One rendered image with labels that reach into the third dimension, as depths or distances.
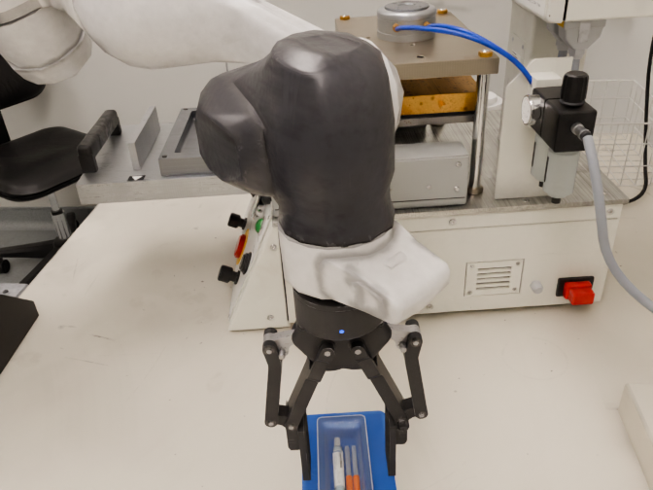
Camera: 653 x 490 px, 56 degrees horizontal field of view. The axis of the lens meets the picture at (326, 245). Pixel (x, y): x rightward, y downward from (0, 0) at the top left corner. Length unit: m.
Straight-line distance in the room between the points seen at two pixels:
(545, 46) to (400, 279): 0.53
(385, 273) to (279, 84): 0.15
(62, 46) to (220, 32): 0.22
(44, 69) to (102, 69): 1.78
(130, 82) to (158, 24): 1.92
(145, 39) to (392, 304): 0.37
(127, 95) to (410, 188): 1.90
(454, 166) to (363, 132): 0.40
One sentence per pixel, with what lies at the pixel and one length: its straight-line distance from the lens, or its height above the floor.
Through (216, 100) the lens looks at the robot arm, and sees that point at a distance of 0.47.
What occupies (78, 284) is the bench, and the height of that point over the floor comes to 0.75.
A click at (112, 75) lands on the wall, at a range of 2.57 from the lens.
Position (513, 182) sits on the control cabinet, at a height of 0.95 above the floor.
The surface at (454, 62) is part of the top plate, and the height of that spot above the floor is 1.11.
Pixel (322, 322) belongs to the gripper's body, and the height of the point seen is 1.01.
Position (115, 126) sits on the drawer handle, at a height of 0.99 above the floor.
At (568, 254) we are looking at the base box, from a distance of 0.90.
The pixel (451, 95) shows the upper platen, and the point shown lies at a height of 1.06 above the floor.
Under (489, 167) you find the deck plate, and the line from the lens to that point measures 0.92.
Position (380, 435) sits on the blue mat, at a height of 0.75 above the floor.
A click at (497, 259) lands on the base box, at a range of 0.86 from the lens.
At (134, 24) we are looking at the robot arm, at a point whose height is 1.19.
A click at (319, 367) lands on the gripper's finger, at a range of 0.53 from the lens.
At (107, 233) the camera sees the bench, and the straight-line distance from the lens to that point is 1.22.
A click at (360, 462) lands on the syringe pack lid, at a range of 0.69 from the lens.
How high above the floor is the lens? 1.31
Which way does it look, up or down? 32 degrees down
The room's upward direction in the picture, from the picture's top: 3 degrees counter-clockwise
